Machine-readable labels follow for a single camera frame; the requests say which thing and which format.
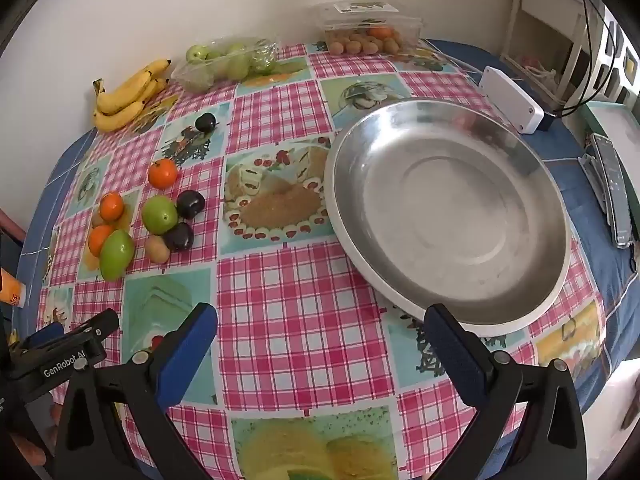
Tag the checked fruit-print tablecloth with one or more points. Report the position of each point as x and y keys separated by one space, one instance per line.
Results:
x=600 y=260

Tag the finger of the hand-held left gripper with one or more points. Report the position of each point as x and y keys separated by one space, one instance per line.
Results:
x=42 y=336
x=97 y=324

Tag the bag of green jujubes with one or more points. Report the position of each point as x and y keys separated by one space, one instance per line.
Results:
x=235 y=65

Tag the pink checkered tablecloth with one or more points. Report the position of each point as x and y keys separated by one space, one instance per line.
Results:
x=300 y=310

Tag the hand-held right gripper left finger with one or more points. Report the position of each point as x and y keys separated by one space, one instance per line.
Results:
x=187 y=355

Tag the large metal bowl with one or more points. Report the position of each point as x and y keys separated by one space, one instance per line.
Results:
x=450 y=210

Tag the black plug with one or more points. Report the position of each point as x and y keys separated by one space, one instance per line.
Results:
x=547 y=121

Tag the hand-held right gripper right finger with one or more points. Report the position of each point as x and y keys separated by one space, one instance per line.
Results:
x=457 y=355

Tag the dark plum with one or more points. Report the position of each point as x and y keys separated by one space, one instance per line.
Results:
x=179 y=236

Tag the silver remote control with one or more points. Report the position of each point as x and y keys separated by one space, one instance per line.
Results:
x=612 y=195

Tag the dark red cherry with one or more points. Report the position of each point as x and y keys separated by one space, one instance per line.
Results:
x=205 y=122
x=190 y=204

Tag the pink chair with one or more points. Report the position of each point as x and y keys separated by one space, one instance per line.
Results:
x=7 y=225

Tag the pile of small longans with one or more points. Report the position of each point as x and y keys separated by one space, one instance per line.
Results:
x=350 y=46

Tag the white plastic bag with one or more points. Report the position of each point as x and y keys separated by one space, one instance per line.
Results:
x=537 y=67

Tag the bunch of yellow bananas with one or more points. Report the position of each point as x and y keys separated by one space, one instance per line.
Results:
x=120 y=117

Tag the white power box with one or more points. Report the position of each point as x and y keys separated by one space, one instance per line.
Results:
x=510 y=100

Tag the tangerine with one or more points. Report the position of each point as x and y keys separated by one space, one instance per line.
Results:
x=163 y=173
x=111 y=206
x=100 y=240
x=381 y=32

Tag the clear plastic fruit box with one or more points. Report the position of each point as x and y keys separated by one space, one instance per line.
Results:
x=370 y=12

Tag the white shelf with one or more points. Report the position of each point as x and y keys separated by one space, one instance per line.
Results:
x=550 y=2

